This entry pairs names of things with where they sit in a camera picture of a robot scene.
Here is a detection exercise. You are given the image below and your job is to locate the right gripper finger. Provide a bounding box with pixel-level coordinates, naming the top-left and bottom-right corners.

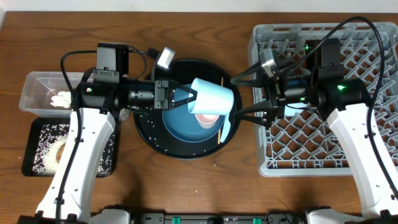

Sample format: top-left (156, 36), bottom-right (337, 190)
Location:
top-left (230, 61), bottom-right (264, 87)
top-left (233, 100), bottom-right (272, 126)

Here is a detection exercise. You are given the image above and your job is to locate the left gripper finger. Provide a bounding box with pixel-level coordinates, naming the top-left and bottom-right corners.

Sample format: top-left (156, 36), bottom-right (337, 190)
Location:
top-left (169, 96), bottom-right (196, 110)
top-left (169, 80), bottom-right (197, 97)

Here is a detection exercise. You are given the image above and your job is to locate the dark blue plate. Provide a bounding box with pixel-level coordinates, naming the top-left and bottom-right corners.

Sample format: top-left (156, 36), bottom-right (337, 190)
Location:
top-left (162, 83), bottom-right (225, 143)

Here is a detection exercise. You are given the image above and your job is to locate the light blue cup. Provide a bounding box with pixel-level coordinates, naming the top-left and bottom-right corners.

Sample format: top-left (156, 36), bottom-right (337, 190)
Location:
top-left (188, 78), bottom-right (234, 115)

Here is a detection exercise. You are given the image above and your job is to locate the pink cup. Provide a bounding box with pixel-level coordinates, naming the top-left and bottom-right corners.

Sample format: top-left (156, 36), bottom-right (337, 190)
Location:
top-left (195, 114), bottom-right (219, 129)

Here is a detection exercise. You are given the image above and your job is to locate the white tissue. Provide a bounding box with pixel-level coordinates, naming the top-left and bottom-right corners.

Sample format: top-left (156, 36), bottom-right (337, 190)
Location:
top-left (50, 91), bottom-right (72, 108)

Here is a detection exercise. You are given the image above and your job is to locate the brown walnut shell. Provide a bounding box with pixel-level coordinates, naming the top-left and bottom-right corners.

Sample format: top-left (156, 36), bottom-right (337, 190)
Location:
top-left (55, 143), bottom-right (65, 164)

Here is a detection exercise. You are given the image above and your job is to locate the cooked white rice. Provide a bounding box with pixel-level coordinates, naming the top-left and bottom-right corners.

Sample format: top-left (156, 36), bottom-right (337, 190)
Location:
top-left (32, 124), bottom-right (116, 177)

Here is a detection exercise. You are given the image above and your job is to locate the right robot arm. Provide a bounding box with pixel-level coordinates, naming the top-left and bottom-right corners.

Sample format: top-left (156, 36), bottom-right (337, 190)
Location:
top-left (232, 38), bottom-right (397, 223)

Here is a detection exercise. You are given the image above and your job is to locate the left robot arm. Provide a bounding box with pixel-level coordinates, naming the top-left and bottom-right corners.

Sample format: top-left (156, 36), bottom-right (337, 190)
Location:
top-left (18, 42), bottom-right (197, 223)

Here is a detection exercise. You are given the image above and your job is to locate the grey dishwasher rack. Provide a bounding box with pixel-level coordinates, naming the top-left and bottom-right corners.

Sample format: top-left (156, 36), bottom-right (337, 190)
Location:
top-left (248, 22), bottom-right (397, 177)

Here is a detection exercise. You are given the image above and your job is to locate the round black serving tray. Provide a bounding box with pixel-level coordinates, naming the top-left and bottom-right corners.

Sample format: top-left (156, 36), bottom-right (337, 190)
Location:
top-left (134, 59), bottom-right (243, 159)

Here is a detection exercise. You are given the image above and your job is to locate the light blue plastic knife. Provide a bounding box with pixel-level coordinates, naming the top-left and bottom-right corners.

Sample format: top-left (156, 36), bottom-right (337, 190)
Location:
top-left (220, 114), bottom-right (231, 143)

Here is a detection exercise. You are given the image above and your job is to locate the wooden chopstick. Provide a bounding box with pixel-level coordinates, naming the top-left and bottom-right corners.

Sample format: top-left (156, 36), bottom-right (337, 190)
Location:
top-left (218, 77), bottom-right (224, 145)

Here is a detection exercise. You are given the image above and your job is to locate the clear plastic bin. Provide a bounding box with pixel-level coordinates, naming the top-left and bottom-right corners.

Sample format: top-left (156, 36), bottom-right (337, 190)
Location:
top-left (19, 72), bottom-right (73, 119)

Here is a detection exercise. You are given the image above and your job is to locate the black rectangular tray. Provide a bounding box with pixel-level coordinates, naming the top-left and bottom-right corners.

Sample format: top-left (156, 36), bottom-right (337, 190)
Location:
top-left (21, 118), bottom-right (119, 177)

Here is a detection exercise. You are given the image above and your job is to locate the black mounting rail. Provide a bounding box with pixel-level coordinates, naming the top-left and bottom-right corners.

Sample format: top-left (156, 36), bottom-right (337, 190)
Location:
top-left (90, 212), bottom-right (312, 224)

